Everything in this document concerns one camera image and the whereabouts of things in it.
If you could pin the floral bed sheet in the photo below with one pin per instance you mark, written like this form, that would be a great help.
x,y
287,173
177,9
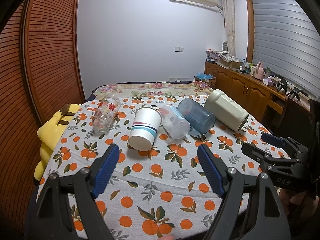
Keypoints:
x,y
152,89

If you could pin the frosted translucent plastic cup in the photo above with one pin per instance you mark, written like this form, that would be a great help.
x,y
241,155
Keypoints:
x,y
174,122

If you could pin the yellow plush toy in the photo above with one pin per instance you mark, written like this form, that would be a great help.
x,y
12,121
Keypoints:
x,y
50,133

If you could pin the orange print bed cloth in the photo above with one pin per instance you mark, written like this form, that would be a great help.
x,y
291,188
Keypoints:
x,y
158,192

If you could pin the cream thermos mug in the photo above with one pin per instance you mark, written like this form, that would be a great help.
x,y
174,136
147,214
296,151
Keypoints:
x,y
226,110

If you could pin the blue plastic bag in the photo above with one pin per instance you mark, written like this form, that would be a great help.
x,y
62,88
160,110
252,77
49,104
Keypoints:
x,y
203,76

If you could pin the wooden side cabinet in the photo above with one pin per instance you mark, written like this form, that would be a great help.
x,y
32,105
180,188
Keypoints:
x,y
270,107

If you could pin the pink kettle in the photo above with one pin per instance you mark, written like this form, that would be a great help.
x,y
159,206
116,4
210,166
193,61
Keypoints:
x,y
259,71

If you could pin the clear floral glass cup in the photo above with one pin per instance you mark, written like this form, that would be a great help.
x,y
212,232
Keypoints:
x,y
105,113

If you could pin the blue translucent plastic cup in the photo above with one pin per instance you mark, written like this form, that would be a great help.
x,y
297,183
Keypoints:
x,y
200,118

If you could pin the white wall switch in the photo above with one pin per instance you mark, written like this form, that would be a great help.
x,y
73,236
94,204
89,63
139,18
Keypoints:
x,y
179,49

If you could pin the beige curtain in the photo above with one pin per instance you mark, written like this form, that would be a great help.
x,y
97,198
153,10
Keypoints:
x,y
229,17

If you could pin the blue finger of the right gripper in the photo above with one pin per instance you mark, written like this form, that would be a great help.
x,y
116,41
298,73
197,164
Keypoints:
x,y
262,154
289,145

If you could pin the grey window blind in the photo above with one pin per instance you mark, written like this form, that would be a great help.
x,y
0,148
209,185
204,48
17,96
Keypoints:
x,y
286,41

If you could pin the brown louvered wardrobe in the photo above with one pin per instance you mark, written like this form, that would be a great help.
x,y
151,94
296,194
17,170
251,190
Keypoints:
x,y
39,75

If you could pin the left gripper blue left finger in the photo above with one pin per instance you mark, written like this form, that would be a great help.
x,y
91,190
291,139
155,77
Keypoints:
x,y
53,214

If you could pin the white striped paper cup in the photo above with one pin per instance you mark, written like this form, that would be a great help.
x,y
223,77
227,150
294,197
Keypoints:
x,y
144,128

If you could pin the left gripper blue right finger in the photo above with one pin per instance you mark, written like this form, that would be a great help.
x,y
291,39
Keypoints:
x,y
250,208

